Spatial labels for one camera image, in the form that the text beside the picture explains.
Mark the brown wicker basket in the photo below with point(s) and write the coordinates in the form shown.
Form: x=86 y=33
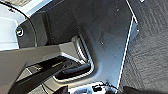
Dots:
x=25 y=2

